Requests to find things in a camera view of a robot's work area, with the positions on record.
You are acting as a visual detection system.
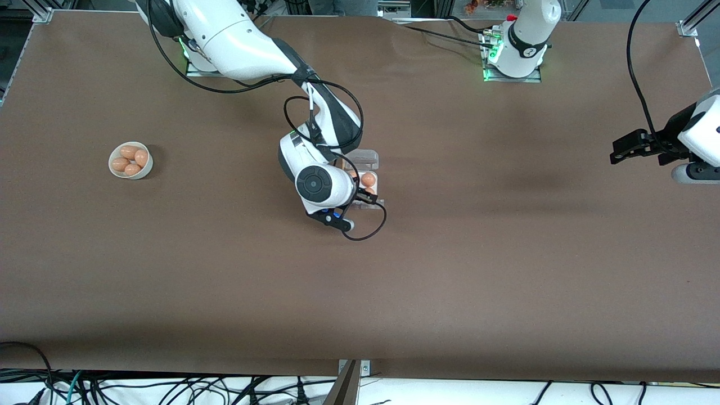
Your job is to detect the clear plastic egg carton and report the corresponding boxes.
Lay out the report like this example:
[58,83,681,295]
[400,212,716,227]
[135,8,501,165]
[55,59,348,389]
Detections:
[337,149,385,211]

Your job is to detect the brown table cover sheet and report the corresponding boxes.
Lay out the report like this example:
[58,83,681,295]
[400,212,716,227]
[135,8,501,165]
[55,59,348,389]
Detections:
[0,10,720,383]

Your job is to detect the standing person in jeans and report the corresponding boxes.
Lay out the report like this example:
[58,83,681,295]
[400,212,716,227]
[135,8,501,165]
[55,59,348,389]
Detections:
[308,0,379,16]

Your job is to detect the white round bowl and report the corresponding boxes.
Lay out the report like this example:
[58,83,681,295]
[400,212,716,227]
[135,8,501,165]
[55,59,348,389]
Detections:
[108,141,154,180]

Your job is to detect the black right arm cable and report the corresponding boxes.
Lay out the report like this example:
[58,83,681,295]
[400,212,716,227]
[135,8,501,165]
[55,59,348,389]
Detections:
[147,0,388,241]

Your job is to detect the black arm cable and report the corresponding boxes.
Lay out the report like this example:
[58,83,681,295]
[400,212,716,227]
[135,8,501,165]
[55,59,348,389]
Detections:
[627,0,676,155]
[147,0,388,241]

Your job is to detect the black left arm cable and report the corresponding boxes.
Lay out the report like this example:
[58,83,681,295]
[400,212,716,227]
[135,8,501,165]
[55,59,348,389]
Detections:
[627,0,676,155]

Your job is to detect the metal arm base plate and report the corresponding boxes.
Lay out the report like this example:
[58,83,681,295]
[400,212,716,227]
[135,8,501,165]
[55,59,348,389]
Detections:
[483,28,543,83]
[184,39,223,78]

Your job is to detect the dark camera stand pole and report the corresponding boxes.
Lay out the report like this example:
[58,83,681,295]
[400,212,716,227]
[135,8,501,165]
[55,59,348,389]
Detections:
[323,360,361,405]

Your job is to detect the teal cable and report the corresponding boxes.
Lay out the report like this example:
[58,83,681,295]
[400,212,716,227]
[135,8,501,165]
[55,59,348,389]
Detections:
[66,370,85,405]

